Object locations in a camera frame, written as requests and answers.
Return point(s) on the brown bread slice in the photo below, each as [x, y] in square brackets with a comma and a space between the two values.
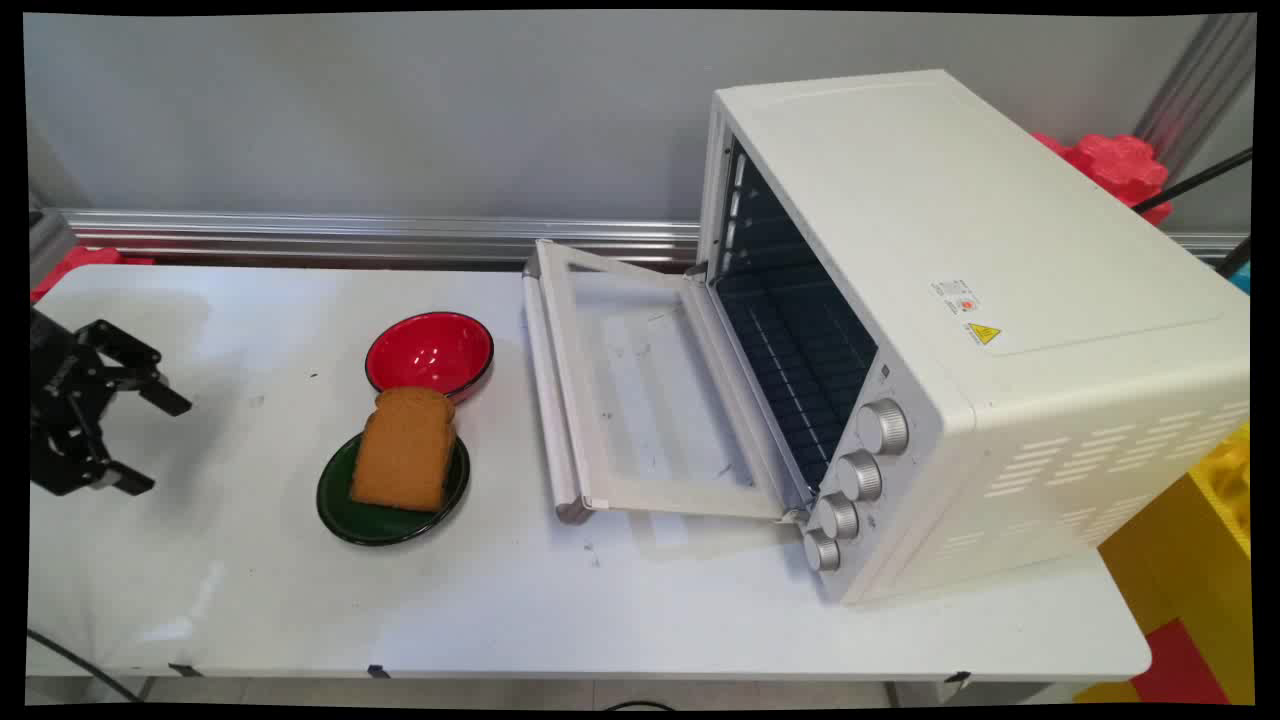
[405, 450]

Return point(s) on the thin black rod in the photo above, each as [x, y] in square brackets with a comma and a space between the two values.
[1190, 182]

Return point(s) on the red foam block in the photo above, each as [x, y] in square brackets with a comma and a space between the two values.
[80, 262]

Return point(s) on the red bowl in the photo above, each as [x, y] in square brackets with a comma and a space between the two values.
[430, 350]

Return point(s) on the white toaster oven body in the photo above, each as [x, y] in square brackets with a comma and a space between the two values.
[1000, 200]

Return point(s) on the yellow box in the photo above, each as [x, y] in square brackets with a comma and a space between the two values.
[1170, 570]

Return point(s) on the red floor block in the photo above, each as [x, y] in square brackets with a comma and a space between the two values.
[1180, 670]

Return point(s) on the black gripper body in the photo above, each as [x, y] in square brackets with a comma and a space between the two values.
[50, 400]

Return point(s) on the grey metal post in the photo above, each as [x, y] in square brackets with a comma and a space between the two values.
[50, 250]

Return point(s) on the aluminium frame post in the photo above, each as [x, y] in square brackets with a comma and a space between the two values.
[1200, 90]

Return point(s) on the red foam gear shape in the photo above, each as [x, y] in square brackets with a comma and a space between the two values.
[1120, 165]

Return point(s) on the white glass oven door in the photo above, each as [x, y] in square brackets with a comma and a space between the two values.
[553, 420]

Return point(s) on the dark green plate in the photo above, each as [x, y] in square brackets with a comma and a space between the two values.
[380, 525]

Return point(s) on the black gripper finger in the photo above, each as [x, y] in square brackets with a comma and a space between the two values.
[110, 475]
[125, 350]

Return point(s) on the aluminium frame rail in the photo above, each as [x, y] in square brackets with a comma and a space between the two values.
[400, 235]

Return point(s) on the silver oven knob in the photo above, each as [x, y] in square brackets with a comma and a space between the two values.
[822, 551]
[860, 476]
[838, 517]
[883, 427]

